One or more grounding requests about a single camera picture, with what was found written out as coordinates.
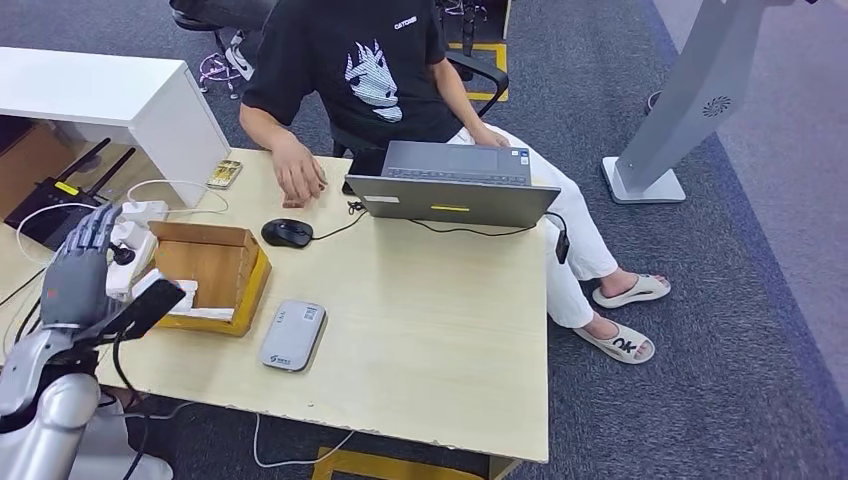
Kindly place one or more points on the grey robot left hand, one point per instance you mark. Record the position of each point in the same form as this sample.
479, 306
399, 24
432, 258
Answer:
76, 285

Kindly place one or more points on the person's left hand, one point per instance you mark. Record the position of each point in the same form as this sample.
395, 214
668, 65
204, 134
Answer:
490, 138

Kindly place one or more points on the person's right hand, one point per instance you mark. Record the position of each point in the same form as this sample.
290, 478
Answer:
298, 175

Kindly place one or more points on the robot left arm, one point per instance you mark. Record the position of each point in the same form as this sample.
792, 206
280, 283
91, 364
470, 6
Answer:
46, 424

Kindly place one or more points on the person's left forearm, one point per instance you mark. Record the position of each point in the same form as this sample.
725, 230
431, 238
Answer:
457, 93

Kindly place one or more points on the person's right forearm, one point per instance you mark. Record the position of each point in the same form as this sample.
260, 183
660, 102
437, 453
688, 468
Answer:
262, 129

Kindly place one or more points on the person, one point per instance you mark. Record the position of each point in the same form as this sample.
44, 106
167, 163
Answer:
225, 10
364, 40

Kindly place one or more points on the grey card reader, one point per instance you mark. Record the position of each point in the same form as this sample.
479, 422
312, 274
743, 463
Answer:
291, 336

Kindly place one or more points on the white power strip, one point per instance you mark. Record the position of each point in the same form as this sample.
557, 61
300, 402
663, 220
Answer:
126, 278

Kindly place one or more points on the black plug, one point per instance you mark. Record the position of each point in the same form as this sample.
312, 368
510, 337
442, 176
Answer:
124, 255

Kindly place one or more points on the black computer mouse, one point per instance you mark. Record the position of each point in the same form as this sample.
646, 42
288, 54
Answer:
286, 233

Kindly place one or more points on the grey laptop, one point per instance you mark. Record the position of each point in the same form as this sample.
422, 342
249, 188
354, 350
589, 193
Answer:
450, 199

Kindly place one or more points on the white power adapter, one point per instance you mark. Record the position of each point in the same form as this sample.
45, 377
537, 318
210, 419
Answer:
132, 235
146, 212

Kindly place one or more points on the black router with antennas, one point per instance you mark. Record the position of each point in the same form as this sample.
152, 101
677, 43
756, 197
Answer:
40, 205

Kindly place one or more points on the black equipment stand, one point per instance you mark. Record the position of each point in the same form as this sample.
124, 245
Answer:
469, 30

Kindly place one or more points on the open cardboard box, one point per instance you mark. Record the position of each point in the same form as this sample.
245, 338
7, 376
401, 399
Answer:
205, 265

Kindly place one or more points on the white sneaker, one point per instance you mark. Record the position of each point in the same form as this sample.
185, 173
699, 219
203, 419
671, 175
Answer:
238, 61

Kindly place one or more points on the white robot body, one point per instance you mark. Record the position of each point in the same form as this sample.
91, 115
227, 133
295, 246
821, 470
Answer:
112, 450

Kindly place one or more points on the black stool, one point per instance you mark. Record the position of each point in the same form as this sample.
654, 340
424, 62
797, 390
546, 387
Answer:
192, 20

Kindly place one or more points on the white desk shelf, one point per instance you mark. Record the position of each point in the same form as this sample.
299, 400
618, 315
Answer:
93, 86

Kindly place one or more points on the cream sandal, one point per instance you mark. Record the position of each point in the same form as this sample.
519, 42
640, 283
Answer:
632, 291
619, 346

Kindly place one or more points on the grey kiosk stand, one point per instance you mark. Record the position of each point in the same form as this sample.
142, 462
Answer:
696, 93

